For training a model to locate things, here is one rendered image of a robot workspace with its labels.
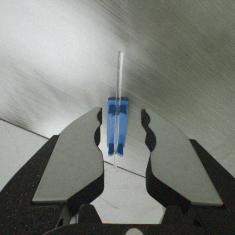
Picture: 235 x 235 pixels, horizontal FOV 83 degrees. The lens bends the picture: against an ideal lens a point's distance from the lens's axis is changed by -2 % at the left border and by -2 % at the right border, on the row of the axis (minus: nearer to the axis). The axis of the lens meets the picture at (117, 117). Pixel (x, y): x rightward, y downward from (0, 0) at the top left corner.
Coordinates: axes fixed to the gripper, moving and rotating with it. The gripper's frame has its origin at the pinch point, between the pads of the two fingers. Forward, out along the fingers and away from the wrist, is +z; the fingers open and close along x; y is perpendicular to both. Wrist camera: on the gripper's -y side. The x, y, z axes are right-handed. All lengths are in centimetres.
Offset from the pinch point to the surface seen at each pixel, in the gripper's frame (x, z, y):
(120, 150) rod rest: 0.6, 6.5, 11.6
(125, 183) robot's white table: 2.7, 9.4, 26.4
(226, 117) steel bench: 18.8, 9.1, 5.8
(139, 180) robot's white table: 6.1, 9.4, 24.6
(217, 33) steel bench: 11.7, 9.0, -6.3
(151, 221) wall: 41, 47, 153
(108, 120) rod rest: -1.5, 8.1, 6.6
